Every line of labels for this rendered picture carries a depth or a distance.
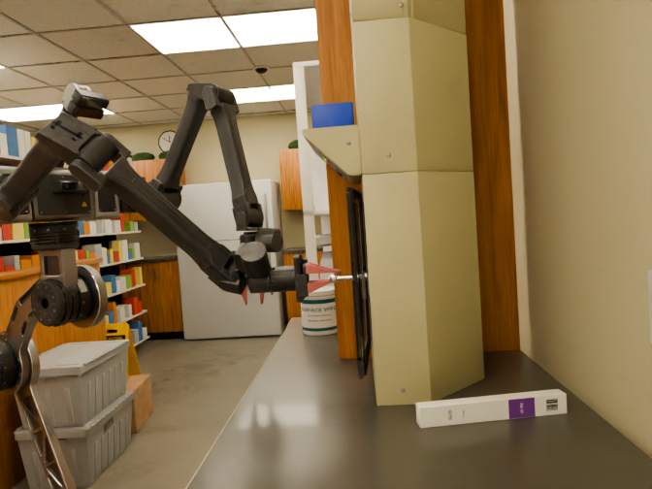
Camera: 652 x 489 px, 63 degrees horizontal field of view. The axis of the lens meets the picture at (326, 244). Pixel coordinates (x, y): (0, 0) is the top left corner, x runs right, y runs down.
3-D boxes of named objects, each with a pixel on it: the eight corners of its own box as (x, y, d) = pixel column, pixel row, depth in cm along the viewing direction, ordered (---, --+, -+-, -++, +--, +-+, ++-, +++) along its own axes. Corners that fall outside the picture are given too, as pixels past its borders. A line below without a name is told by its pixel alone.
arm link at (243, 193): (222, 98, 165) (198, 89, 156) (236, 90, 162) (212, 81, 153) (254, 230, 160) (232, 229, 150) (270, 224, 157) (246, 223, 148)
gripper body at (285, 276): (301, 255, 115) (268, 258, 116) (305, 302, 116) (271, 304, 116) (304, 253, 122) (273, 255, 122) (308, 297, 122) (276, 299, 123)
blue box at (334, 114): (355, 145, 136) (352, 110, 135) (355, 139, 126) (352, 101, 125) (316, 147, 136) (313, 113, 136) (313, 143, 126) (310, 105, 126)
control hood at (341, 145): (360, 183, 137) (358, 146, 137) (362, 175, 105) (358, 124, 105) (316, 187, 138) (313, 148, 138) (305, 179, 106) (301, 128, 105)
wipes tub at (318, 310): (341, 326, 188) (338, 284, 187) (340, 335, 175) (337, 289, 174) (304, 328, 189) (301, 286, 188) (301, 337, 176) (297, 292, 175)
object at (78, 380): (136, 390, 331) (132, 338, 330) (87, 429, 271) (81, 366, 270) (72, 393, 334) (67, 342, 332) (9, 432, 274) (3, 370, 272)
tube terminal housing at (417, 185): (468, 357, 138) (451, 58, 134) (502, 401, 106) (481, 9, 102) (372, 362, 140) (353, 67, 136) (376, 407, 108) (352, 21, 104)
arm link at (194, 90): (211, 79, 167) (187, 70, 158) (241, 95, 161) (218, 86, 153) (161, 204, 178) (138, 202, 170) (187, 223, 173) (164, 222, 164)
